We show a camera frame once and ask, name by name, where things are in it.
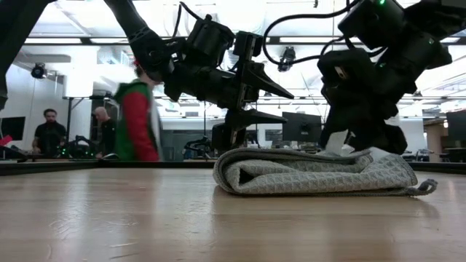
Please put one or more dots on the black background robot arm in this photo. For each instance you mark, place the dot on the black background robot arm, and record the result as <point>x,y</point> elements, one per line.
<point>82,147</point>
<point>198,145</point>

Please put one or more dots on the dark grey wrist camera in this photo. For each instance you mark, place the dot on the dark grey wrist camera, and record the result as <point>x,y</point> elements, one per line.
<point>209,40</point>
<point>346,76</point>

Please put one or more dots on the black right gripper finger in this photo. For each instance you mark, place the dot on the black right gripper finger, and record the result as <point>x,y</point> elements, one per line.
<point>346,120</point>
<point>389,136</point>

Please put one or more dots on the black monitor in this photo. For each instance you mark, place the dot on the black monitor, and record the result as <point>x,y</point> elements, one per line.
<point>12,128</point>
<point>302,127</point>
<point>457,127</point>

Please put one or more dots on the white LED light bar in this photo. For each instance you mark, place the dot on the white LED light bar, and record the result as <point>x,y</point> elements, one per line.
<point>52,40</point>
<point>450,39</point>
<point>309,39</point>
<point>109,40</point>

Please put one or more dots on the red plastic strip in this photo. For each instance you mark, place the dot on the red plastic strip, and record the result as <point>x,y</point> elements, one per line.
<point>5,140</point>

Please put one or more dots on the white label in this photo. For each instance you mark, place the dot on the white label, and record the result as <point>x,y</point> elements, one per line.
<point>379,153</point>

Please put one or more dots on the dark grey left wrist camera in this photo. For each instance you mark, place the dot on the dark grey left wrist camera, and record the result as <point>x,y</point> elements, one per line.
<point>209,40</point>

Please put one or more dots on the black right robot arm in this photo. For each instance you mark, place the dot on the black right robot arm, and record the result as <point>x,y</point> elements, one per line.
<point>400,18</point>

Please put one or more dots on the grey microfiber towel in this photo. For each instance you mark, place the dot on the grey microfiber towel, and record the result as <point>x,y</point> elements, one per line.
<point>309,174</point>

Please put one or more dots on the white handwritten paper tag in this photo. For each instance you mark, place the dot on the white handwritten paper tag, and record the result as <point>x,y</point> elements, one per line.
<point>336,142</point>

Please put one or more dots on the dark grey right wrist camera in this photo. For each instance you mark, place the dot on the dark grey right wrist camera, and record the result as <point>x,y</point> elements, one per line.
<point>346,76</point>

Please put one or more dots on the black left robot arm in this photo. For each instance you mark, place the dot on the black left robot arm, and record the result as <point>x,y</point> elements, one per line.
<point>145,43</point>

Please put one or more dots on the person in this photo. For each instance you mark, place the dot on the person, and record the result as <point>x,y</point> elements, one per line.
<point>105,134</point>
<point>49,134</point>
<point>136,123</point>

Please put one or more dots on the black aluminium table frame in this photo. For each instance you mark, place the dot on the black aluminium table frame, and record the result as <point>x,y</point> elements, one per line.
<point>54,165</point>

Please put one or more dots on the black overhead frame beam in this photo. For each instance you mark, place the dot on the black overhead frame beam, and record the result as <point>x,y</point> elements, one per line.
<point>87,40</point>

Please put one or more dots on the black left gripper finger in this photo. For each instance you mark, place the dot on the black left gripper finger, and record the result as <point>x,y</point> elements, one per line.
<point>269,82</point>
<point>255,118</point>

